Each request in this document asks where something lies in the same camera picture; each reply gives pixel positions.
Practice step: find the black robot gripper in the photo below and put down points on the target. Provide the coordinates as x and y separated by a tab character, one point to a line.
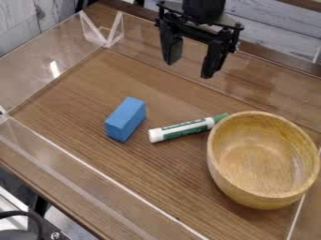
199	12

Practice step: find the blue rectangular block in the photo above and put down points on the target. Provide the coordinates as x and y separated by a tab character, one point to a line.
125	118

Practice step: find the brown wooden bowl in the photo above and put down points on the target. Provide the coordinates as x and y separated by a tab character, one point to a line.
262	159

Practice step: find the green and white marker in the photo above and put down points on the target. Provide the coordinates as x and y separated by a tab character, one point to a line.
183	129

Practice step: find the clear acrylic tray wall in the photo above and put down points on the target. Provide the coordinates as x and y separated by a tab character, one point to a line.
136	190

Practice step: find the black equipment with cable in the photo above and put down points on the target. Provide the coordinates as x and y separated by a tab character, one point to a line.
21	225

